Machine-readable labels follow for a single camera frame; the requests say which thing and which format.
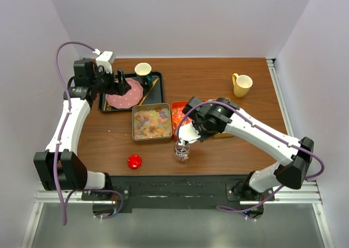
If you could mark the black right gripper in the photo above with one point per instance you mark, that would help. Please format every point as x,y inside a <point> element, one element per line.
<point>203,136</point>

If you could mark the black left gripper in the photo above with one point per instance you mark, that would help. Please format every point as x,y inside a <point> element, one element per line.
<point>121,88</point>

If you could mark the gold tin of lollipops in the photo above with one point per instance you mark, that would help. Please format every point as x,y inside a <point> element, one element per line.
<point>222,135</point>

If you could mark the orange tin of lollipops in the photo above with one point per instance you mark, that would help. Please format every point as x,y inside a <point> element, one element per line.
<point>177,115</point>

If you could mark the brown tin of gummies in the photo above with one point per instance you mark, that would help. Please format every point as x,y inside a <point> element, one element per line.
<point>151,123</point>

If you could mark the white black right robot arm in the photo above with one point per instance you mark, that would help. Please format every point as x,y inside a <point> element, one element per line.
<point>292,155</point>

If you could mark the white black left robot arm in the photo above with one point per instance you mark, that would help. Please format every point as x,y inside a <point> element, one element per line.
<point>58,166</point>

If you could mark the black rectangular tray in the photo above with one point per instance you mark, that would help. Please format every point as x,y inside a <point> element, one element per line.
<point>156,96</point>

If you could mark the pink polka dot plate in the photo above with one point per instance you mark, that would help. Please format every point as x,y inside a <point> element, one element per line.
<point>131,98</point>

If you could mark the dark green white mug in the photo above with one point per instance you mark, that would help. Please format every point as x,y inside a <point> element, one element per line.
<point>143,72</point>

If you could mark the gold fork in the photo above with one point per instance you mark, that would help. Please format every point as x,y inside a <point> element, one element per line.
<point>107,107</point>

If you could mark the gold knife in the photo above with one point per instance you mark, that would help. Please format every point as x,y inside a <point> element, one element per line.
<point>148,91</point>

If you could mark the clear glass jar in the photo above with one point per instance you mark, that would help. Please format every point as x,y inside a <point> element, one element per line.
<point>181,154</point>

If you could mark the yellow mug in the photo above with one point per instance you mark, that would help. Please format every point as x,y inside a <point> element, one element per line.
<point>241,84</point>

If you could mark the red jar lid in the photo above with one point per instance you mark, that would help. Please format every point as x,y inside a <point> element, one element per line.
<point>134,162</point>

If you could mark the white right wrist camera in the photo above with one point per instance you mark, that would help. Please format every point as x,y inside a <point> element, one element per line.
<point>189,133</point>

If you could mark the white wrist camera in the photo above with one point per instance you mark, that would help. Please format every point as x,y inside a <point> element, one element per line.
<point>189,133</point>
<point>105,60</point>

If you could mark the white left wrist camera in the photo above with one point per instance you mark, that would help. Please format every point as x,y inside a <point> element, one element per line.
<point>105,60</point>

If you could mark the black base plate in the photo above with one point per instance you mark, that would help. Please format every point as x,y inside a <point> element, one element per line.
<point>183,192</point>

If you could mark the aluminium frame rail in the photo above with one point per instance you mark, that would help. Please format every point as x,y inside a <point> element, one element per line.
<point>308,194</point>

